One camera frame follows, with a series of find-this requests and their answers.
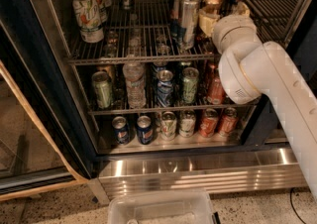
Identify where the gold can behind green can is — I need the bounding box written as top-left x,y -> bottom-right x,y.
97,64 -> 115,81

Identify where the wire shelf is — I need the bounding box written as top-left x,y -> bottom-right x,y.
69,0 -> 299,65
87,56 -> 259,117

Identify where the blue pepsi can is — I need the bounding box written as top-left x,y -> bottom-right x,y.
137,115 -> 153,145
112,116 -> 130,145

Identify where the green can shelf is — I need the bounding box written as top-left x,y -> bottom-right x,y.
181,67 -> 199,104
92,71 -> 113,109

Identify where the steel fridge base grille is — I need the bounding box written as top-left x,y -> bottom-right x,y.
88,148 -> 306,205

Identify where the green can middle shelf centre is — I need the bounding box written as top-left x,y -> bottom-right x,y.
181,67 -> 199,104

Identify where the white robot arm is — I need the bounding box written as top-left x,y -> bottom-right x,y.
207,14 -> 317,198

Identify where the middle wire shelf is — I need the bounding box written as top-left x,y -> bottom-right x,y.
87,56 -> 259,117

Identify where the front white 7up tall can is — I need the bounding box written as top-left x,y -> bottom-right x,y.
72,0 -> 104,44

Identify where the open glass fridge door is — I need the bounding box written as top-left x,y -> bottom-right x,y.
0,0 -> 95,200

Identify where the black cable on floor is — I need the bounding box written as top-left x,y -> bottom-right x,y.
289,185 -> 310,224

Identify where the left blue pepsi can bottom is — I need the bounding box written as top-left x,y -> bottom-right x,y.
112,116 -> 130,145

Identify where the right white 7up can bottom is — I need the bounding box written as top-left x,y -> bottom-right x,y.
179,110 -> 196,138

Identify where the left orange can bottom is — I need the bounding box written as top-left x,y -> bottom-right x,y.
198,108 -> 219,138

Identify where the green can middle shelf left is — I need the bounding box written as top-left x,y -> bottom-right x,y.
92,71 -> 113,109

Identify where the front slim silver energy can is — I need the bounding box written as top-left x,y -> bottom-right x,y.
177,0 -> 201,50

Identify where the right orange can bottom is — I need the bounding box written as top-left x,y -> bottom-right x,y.
218,107 -> 239,137

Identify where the right blue pepsi can bottom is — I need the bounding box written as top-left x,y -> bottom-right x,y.
137,115 -> 153,145

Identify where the left white 7up can bottom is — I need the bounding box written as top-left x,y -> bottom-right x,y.
160,111 -> 177,141

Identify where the orange soda can middle shelf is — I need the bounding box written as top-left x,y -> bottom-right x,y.
207,69 -> 225,105

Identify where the clear plastic water bottle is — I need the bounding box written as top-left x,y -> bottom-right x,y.
123,55 -> 147,109

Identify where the blue pepsi can middle shelf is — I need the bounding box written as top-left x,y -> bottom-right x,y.
157,69 -> 174,107

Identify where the top wire shelf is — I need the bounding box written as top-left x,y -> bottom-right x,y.
69,0 -> 299,65

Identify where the orange gold tall can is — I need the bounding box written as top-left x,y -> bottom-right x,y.
202,0 -> 223,14

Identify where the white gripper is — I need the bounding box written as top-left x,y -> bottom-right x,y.
199,1 -> 262,54

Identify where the clear plastic bin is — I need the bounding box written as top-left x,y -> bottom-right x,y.
108,189 -> 221,224

